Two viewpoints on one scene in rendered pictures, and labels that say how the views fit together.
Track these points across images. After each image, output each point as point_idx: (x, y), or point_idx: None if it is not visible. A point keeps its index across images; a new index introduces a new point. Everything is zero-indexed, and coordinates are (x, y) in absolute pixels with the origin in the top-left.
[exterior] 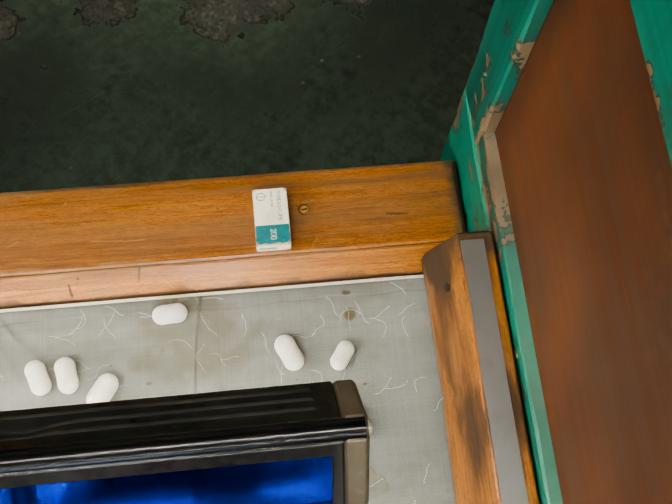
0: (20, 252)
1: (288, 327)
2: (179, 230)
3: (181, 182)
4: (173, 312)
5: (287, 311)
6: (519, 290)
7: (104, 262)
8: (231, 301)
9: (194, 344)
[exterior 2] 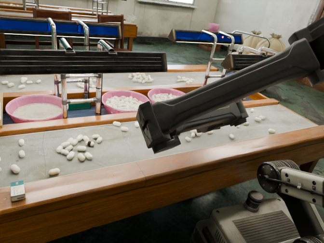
0: (101, 173)
1: (15, 177)
2: (52, 185)
3: (53, 198)
4: (52, 169)
5: (15, 180)
6: None
7: (75, 174)
8: (34, 179)
9: (46, 169)
